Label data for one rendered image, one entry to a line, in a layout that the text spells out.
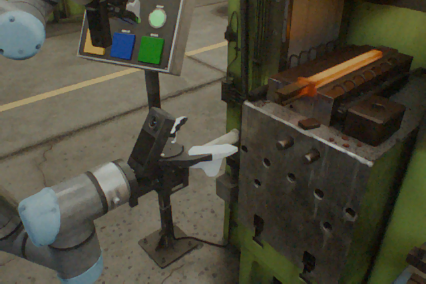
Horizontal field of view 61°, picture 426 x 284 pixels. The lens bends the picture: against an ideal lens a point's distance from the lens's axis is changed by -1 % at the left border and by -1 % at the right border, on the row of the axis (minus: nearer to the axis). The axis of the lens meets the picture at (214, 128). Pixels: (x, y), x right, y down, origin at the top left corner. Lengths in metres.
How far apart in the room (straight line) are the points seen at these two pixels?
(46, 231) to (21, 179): 1.88
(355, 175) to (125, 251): 1.24
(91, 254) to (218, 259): 1.16
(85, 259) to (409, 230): 0.83
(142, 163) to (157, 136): 0.05
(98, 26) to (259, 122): 0.46
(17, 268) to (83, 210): 1.37
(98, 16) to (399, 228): 0.94
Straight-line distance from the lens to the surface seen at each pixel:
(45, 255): 0.67
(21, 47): 0.67
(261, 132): 0.99
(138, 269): 1.76
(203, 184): 2.13
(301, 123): 0.90
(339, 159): 0.86
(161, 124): 0.59
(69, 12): 5.66
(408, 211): 1.10
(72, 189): 0.58
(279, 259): 1.21
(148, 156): 0.61
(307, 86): 0.90
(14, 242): 0.71
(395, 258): 1.21
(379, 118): 0.86
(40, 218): 0.57
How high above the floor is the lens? 1.37
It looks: 31 degrees down
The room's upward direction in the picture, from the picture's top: straight up
